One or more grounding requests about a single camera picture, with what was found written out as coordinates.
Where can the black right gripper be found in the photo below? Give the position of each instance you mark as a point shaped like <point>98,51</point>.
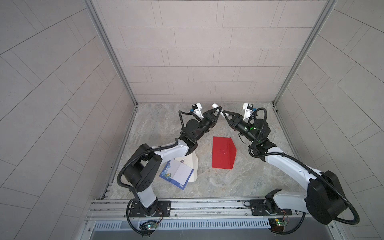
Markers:
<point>237,121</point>

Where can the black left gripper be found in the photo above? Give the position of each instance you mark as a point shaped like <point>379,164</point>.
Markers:
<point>208,120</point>

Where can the red paper envelope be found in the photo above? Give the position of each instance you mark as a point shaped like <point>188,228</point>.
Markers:
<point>224,153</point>

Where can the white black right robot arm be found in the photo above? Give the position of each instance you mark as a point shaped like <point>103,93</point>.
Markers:
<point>324,199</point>

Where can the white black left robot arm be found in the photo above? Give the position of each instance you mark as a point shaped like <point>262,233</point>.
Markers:
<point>140,170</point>

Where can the cream paper envelope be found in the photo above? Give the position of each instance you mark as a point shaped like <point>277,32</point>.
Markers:
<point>191,161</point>

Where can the blue bordered white card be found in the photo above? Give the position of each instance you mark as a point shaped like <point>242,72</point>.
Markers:
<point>176,173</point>

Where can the right green circuit board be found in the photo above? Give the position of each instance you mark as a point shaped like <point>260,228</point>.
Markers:
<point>277,225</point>

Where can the green circuit board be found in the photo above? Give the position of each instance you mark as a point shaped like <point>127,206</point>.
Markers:
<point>277,225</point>
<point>149,226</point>

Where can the left green circuit board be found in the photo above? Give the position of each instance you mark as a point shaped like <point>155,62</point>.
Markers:
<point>149,226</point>

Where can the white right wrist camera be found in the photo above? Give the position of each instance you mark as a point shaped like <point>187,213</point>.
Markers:
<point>248,110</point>

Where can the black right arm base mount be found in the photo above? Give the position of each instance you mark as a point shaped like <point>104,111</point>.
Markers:
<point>265,208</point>

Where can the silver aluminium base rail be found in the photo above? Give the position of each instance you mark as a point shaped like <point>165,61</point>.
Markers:
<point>186,214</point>

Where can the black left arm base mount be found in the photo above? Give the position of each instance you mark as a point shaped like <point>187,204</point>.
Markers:
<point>156,210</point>

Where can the silver right corner post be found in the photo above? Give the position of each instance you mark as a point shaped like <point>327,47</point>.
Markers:
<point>324,15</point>

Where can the silver aluminium corner post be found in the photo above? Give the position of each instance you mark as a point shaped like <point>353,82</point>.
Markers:
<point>107,44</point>

